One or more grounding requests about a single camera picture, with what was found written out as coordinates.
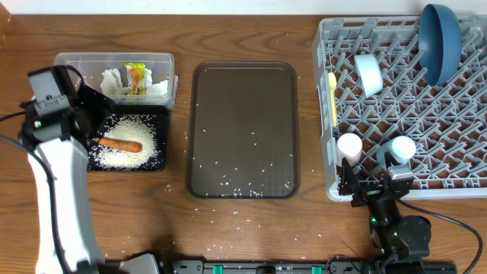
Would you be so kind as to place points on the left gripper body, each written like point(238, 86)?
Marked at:
point(93, 110)

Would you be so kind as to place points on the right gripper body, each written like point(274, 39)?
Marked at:
point(372, 192)

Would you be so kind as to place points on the white tissue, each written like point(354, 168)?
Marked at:
point(154, 89)
point(112, 83)

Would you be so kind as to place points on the light blue plastic cup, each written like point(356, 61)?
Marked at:
point(402, 148)

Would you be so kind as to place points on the pink white plastic cup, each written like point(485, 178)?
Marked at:
point(349, 146)

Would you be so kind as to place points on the orange carrot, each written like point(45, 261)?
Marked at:
point(129, 146)

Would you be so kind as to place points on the yellow green snack wrapper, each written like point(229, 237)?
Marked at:
point(136, 78)

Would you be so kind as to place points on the light blue bowl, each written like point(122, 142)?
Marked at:
point(369, 73)

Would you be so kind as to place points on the yellow plastic spoon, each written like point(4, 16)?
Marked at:
point(332, 88)

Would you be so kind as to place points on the dark blue plate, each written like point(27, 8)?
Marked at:
point(440, 40)

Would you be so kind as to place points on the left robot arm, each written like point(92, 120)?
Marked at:
point(58, 124)

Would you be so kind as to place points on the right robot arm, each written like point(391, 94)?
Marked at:
point(403, 239)

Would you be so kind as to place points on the clear plastic waste bin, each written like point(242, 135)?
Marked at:
point(92, 65)

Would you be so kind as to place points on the grey dishwasher rack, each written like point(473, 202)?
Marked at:
point(446, 122)

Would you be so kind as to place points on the black plastic bin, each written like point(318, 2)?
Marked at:
point(159, 111)

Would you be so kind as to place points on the dark brown serving tray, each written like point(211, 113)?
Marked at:
point(243, 131)

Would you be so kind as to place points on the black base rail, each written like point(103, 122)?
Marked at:
point(336, 265)

